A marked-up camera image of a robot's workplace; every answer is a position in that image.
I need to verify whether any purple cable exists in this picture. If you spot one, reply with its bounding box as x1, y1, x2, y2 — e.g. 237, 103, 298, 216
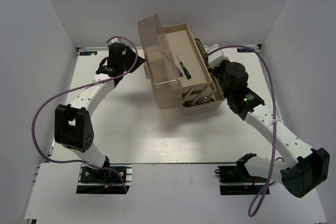
204, 45, 279, 217
31, 36, 139, 164

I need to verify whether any beige plastic toolbox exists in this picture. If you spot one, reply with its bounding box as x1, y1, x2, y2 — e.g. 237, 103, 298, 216
138, 14, 225, 114

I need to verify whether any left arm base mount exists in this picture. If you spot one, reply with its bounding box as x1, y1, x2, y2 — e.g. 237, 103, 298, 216
76, 164, 132, 195

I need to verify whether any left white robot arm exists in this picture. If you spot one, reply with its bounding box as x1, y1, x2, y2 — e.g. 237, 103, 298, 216
54, 42, 145, 182

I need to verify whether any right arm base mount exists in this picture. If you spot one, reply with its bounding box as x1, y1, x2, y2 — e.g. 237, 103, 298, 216
214, 153, 266, 196

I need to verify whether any black green precision screwdriver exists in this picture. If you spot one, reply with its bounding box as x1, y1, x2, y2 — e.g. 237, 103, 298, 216
176, 56, 191, 80

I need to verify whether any red blue handle screwdriver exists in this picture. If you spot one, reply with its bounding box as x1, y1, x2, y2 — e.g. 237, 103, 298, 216
162, 51, 183, 78

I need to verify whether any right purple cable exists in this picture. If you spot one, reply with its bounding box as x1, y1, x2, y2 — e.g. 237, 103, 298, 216
204, 45, 279, 217

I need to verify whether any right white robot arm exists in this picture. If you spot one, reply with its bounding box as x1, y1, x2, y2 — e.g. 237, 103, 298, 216
212, 60, 330, 198

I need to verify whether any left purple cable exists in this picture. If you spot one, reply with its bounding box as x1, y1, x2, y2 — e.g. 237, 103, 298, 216
31, 36, 139, 164

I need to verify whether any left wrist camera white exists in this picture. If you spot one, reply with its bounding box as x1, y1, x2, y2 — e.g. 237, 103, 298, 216
107, 38, 121, 47

